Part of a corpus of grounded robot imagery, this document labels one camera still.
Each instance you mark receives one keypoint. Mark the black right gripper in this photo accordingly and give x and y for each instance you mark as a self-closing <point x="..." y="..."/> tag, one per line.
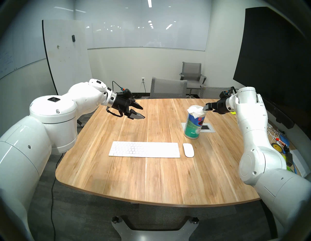
<point x="222" y="106"/>

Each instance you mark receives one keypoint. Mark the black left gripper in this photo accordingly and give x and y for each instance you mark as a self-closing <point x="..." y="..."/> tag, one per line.
<point x="121" y="104"/>

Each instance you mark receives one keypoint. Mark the white disinfecting wipe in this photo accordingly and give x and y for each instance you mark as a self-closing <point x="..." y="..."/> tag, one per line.
<point x="195" y="110"/>

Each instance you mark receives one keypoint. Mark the green blue wipes canister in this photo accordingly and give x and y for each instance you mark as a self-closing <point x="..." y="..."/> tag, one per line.
<point x="193" y="130"/>

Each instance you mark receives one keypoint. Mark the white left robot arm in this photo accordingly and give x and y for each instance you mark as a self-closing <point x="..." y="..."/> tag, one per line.
<point x="48" y="126"/>

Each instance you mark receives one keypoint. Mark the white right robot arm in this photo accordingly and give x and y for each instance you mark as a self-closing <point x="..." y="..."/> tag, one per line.
<point x="252" y="131"/>

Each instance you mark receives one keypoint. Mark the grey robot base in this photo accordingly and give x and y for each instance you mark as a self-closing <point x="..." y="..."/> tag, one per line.
<point x="155" y="236"/>

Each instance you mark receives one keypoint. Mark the grey mesh chair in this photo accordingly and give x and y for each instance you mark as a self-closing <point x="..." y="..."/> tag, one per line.
<point x="209" y="92"/>
<point x="167" y="88"/>

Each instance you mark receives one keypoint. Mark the white slim keyboard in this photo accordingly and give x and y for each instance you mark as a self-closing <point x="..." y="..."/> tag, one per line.
<point x="144" y="149"/>

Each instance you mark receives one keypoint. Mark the grey office chair with armrests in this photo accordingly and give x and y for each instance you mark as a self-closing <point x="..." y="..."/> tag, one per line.
<point x="192" y="70"/>

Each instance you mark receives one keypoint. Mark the white computer mouse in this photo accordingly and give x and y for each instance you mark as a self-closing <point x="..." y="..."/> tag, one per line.
<point x="188" y="150"/>

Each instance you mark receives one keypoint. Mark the black video sound bar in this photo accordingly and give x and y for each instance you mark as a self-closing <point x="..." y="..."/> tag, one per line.
<point x="281" y="115"/>

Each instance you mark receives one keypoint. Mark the yellow tape roll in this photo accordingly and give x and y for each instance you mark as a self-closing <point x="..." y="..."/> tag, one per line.
<point x="277" y="148"/>

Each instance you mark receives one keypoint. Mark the white orange glue bottle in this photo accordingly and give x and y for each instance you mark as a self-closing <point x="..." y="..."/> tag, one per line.
<point x="281" y="141"/>

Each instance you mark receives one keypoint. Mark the blue plastic item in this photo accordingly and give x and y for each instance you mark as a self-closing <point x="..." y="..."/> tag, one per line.
<point x="285" y="139"/>

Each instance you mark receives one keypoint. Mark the white mobile whiteboard on stand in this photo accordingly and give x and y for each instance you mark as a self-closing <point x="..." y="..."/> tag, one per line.
<point x="68" y="58"/>

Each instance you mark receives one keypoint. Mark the black block eraser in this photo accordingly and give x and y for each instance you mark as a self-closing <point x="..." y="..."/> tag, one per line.
<point x="289" y="158"/>

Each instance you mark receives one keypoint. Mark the blue pen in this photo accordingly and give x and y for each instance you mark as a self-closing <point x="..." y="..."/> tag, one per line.
<point x="295" y="167"/>

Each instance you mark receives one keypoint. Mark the white paper sheet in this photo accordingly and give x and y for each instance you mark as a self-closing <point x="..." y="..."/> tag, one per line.
<point x="301" y="162"/>

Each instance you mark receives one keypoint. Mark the black base knob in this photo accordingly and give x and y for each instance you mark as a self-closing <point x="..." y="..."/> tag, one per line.
<point x="195" y="220"/>
<point x="116" y="219"/>

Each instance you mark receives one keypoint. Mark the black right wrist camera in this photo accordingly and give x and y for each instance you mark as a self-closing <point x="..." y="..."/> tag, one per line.
<point x="224" y="94"/>

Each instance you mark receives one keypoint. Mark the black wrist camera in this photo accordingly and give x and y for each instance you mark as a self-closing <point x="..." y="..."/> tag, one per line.
<point x="224" y="94"/>
<point x="127" y="93"/>

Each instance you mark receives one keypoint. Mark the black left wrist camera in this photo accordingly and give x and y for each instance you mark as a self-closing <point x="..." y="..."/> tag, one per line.
<point x="127" y="93"/>

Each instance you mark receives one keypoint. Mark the wide glass wall whiteboard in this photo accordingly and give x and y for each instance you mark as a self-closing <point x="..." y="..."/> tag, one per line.
<point x="150" y="34"/>

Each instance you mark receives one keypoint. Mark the large black wall screen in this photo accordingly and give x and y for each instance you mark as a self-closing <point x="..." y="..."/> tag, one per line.
<point x="274" y="60"/>

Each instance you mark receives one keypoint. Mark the glass wall whiteboard with writing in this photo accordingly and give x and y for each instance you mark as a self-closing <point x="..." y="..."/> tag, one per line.
<point x="21" y="46"/>

